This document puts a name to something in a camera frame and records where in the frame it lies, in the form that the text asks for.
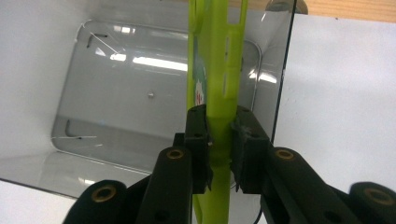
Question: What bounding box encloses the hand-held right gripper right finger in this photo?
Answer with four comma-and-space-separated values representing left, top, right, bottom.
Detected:
229, 105, 276, 194

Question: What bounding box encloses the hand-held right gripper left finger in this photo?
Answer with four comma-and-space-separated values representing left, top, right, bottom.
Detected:
172, 104, 215, 195

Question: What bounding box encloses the green cartoon phone case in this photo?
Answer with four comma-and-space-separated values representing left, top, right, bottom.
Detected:
186, 0, 249, 224

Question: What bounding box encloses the clear plastic container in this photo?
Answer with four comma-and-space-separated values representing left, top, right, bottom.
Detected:
0, 0, 310, 200

